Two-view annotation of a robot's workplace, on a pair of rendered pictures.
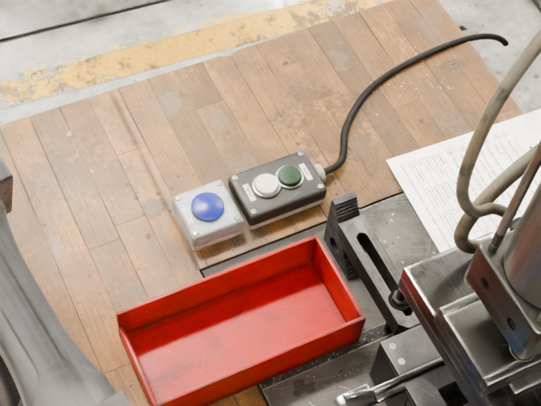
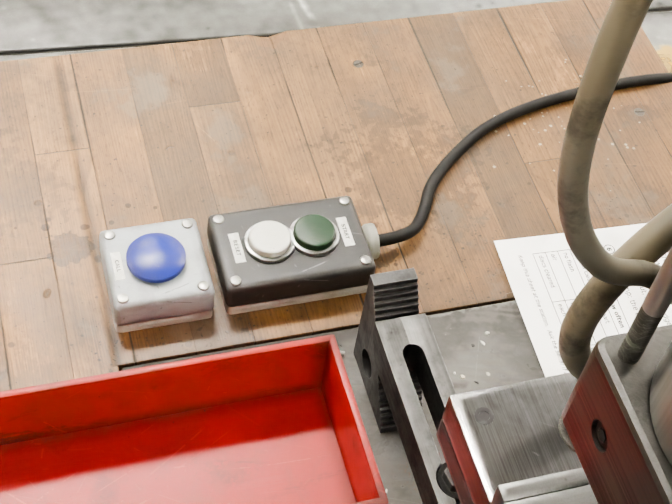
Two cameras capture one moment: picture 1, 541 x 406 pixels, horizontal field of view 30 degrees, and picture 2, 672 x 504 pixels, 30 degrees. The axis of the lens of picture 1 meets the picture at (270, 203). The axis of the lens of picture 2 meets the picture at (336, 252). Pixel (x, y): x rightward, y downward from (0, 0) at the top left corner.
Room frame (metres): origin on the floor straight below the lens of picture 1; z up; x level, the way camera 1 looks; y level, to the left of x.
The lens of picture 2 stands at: (0.17, -0.12, 1.61)
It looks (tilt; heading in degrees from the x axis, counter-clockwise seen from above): 52 degrees down; 8
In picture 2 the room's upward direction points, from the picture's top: 10 degrees clockwise
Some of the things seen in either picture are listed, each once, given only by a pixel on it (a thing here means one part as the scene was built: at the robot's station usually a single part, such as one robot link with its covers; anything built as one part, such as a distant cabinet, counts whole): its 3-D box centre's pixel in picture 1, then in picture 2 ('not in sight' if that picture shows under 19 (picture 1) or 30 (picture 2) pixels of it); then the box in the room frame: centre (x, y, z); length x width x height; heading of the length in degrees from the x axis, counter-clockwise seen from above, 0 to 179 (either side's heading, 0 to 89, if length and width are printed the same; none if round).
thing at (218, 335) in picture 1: (241, 326); (155, 477); (0.50, 0.02, 0.93); 0.25 x 0.12 x 0.06; 122
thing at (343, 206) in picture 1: (350, 236); (396, 351); (0.63, -0.10, 0.95); 0.06 x 0.03 x 0.09; 32
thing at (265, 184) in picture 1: (266, 187); (269, 245); (0.69, 0.01, 0.93); 0.03 x 0.03 x 0.02
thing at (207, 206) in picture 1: (207, 209); (156, 262); (0.65, 0.07, 0.93); 0.04 x 0.04 x 0.02
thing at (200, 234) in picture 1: (207, 220); (156, 285); (0.65, 0.07, 0.90); 0.07 x 0.07 x 0.06; 32
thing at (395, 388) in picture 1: (369, 395); not in sight; (0.42, -0.13, 0.98); 0.07 x 0.02 x 0.01; 122
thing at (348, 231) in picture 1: (378, 280); (430, 438); (0.57, -0.13, 0.95); 0.15 x 0.03 x 0.10; 32
